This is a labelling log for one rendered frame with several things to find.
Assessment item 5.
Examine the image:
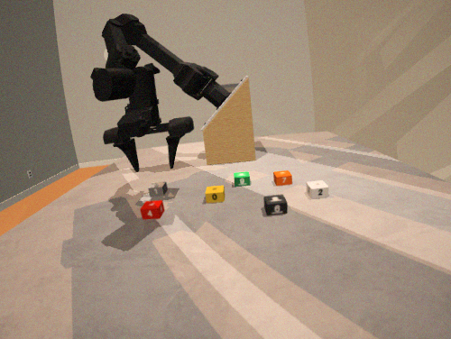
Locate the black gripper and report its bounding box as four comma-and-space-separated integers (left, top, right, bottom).
103, 95, 195, 172

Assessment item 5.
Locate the green block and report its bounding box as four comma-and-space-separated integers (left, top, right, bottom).
234, 171, 251, 187

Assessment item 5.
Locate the red block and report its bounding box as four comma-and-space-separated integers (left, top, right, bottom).
141, 201, 164, 220

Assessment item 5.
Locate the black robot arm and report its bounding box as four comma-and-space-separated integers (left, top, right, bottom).
91, 14, 232, 140

